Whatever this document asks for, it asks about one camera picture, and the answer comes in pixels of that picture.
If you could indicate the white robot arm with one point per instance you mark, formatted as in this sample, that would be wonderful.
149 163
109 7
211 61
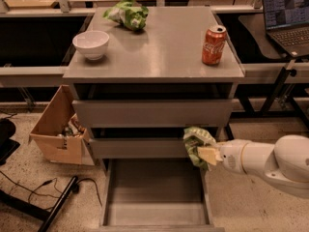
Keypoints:
283 164

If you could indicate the light green chip bag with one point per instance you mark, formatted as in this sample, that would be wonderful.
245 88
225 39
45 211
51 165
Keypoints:
127 14

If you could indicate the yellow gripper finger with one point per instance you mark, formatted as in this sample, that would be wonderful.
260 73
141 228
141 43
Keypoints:
209 154

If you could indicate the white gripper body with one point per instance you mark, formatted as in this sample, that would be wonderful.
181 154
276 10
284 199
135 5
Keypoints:
229 157

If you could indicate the cardboard box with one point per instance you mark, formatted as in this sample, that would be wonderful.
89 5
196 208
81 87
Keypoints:
58 133

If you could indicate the white ceramic bowl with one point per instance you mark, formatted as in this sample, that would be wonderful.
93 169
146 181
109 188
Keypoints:
91 44

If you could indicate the middle grey drawer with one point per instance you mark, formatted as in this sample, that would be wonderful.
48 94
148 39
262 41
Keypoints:
138 148

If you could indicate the top grey drawer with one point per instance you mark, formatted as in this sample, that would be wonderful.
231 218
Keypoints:
152 114

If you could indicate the orange soda can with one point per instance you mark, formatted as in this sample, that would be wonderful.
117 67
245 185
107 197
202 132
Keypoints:
213 44

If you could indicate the grey drawer cabinet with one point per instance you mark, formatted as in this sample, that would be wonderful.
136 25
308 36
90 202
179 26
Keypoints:
161 63

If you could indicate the black stand leg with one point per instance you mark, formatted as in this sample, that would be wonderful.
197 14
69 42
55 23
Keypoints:
46 216

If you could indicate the grey drawer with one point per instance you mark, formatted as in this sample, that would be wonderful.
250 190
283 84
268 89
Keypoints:
156 195
152 114
138 148

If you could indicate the black laptop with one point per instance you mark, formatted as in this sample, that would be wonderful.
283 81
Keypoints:
287 24

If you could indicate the black chair base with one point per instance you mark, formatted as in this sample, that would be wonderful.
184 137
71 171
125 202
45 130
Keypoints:
7 145

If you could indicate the bottom grey drawer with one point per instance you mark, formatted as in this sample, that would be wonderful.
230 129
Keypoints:
156 195

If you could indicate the green jalapeno chip bag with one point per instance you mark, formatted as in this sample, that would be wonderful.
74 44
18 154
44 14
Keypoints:
194 138

